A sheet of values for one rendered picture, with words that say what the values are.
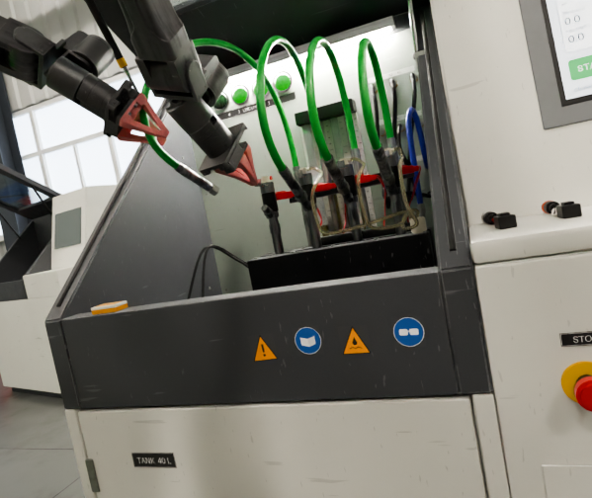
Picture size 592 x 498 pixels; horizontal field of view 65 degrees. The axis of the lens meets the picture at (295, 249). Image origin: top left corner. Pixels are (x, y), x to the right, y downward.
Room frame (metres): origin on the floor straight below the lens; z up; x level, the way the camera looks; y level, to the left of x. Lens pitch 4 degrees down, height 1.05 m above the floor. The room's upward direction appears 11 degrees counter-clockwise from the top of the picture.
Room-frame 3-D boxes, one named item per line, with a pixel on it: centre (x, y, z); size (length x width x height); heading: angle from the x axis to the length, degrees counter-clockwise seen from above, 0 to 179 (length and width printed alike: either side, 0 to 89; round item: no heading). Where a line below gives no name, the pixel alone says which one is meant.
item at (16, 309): (3.82, 2.01, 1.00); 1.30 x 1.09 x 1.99; 55
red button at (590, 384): (0.49, -0.29, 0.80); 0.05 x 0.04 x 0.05; 69
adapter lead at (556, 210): (0.64, -0.37, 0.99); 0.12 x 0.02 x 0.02; 163
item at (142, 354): (0.69, 0.12, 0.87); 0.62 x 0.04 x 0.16; 69
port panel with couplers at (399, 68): (1.07, -0.29, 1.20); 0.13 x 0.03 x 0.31; 69
